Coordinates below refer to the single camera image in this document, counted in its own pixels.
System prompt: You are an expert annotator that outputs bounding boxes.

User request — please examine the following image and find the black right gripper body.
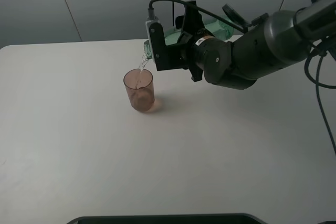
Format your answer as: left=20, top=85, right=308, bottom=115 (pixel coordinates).
left=180, top=34, right=234, bottom=82

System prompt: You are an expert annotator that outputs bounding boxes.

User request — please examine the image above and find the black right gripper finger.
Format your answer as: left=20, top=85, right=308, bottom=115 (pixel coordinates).
left=175, top=5, right=205, bottom=41
left=149, top=23, right=196, bottom=71

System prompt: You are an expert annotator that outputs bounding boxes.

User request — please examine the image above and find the green transparent water bottle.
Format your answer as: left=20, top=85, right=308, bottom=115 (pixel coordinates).
left=142, top=18, right=234, bottom=60

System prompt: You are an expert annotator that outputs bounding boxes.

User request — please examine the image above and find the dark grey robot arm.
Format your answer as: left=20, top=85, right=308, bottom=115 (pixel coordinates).
left=146, top=0, right=335, bottom=90

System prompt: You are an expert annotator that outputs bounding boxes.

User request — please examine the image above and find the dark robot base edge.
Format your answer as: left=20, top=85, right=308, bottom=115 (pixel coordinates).
left=69, top=214, right=264, bottom=223

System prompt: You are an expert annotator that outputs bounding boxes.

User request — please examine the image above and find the pink transparent plastic cup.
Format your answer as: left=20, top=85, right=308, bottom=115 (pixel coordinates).
left=123, top=69, right=155, bottom=112

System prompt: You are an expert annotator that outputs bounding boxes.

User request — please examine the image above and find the black cable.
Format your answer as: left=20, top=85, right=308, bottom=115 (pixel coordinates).
left=304, top=0, right=336, bottom=156

